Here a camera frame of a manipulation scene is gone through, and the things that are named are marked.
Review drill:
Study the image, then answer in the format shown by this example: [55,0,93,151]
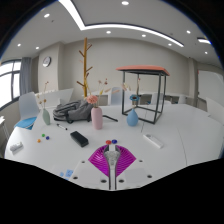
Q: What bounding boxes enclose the long ceiling light strip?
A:
[58,0,185,48]

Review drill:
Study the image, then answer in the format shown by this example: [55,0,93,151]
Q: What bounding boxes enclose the window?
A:
[0,59,22,109]

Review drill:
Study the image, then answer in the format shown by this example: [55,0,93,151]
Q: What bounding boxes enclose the long white remote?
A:
[142,133,165,149]

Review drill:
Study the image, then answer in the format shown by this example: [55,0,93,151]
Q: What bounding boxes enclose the thin black stick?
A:
[102,114,119,123]

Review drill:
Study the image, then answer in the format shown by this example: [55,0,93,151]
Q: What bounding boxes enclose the blue vase with blue flower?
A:
[126,94,140,127]

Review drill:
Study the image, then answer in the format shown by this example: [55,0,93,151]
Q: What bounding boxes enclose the pink vase with pink flower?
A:
[84,94,104,131]

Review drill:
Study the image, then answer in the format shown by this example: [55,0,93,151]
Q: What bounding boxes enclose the black frame table orange top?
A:
[115,64,171,125]

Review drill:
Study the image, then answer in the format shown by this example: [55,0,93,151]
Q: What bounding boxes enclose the black rectangular case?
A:
[69,130,90,148]

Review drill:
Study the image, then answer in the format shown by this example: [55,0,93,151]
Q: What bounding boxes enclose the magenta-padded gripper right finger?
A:
[114,145,158,191]

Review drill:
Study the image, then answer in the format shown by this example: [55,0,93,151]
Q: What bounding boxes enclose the wooden coat tree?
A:
[76,37,95,98]

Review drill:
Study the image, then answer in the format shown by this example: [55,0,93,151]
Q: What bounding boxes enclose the recessed ceiling spot lights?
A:
[15,0,209,56]

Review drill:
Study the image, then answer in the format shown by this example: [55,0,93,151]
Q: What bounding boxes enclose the grey backpack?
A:
[52,99,94,124]

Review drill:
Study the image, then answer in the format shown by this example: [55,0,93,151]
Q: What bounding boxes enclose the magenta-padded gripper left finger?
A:
[49,144,113,191]

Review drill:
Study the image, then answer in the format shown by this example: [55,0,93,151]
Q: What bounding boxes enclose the green vase with dried twigs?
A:
[35,80,52,126]

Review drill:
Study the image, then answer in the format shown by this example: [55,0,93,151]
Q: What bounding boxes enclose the grey curtain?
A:
[19,56,33,96]

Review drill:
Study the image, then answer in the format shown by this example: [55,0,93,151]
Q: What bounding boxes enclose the round wall clock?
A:
[42,56,52,68]

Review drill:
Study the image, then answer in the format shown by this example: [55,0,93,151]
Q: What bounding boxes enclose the small white device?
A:
[9,141,24,154]

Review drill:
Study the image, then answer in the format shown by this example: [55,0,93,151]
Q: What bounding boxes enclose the white chair with blue cushion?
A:
[13,91,41,130]

